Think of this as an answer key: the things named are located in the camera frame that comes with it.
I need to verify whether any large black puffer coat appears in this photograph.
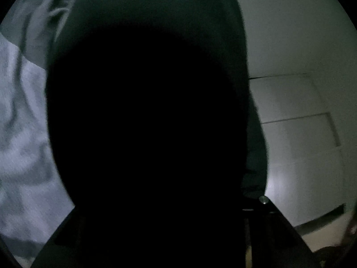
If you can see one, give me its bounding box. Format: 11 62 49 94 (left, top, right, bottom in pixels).
46 0 267 267

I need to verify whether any white wardrobe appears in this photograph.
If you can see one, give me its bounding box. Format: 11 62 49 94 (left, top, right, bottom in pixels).
249 73 356 226

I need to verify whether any striped blue beige duvet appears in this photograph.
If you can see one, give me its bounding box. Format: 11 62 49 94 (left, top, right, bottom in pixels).
1 0 75 267

